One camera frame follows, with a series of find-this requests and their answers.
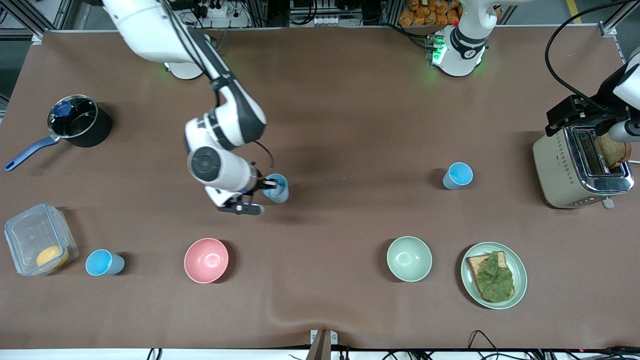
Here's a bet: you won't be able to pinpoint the light blue cup with paper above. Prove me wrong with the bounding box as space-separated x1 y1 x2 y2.
262 173 290 204

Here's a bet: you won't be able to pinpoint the brown toast slice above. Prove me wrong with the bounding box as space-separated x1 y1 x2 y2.
596 132 632 169

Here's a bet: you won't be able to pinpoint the beige and chrome toaster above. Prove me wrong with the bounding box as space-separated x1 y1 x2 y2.
532 125 636 210

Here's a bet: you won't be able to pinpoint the pink bowl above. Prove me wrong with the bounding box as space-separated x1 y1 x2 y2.
183 237 230 284

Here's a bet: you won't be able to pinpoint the pale green bowl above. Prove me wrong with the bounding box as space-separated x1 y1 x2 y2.
386 235 433 283

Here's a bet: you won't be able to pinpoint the pale green plate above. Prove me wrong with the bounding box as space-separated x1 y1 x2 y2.
460 241 528 310

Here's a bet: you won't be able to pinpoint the glass lid with blue knob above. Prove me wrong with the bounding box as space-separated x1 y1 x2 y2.
47 95 99 139

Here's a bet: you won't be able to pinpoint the orange packaged buns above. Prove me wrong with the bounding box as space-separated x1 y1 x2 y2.
398 0 463 27

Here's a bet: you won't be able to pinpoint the brown bread slice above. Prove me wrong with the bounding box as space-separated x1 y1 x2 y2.
466 251 516 303

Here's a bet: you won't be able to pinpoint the green lettuce leaf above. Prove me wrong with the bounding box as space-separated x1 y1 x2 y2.
474 251 516 303

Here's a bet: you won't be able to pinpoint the yellow round food piece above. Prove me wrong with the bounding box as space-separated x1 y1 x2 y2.
36 245 70 269

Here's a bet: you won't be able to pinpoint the clear plastic container blue rim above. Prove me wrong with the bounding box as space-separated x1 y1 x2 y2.
4 202 80 277

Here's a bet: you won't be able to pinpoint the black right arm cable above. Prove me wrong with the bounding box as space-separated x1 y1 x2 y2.
157 0 276 170

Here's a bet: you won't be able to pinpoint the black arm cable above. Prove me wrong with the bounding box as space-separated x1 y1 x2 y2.
544 0 640 103
157 0 276 170

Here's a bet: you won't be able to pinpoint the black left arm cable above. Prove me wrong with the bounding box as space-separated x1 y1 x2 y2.
544 0 640 103

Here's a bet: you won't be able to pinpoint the dark saucepan with blue handle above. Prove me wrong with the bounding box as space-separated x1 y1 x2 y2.
4 94 113 172

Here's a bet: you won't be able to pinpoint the grey metal table bracket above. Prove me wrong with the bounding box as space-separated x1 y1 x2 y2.
310 329 339 360

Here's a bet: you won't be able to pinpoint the black looped cable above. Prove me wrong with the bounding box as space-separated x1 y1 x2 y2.
467 330 501 360

